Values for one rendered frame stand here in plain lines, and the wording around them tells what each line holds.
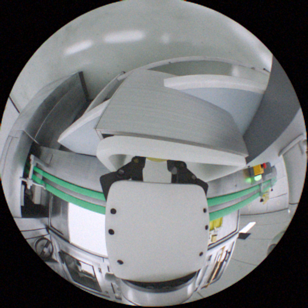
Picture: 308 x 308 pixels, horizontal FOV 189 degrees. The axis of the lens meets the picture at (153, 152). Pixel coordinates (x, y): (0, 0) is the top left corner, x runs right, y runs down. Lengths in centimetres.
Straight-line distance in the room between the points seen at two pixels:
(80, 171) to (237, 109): 48
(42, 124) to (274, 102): 91
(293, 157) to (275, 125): 17
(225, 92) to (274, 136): 11
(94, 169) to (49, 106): 60
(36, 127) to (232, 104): 83
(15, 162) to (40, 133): 26
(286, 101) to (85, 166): 53
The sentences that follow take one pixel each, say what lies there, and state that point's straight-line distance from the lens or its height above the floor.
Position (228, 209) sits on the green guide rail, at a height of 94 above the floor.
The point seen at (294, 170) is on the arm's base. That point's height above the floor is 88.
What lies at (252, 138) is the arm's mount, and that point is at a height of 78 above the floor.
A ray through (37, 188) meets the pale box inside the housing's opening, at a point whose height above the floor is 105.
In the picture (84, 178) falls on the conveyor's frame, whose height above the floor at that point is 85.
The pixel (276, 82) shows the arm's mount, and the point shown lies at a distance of 19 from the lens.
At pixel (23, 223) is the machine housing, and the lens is 84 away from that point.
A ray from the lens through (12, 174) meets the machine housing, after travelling 71.
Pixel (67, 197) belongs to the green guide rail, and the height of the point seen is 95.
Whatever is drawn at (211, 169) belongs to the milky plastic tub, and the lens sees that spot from 18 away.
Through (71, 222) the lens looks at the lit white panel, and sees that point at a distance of 70.
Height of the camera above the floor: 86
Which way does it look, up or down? 26 degrees down
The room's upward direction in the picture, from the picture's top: 176 degrees counter-clockwise
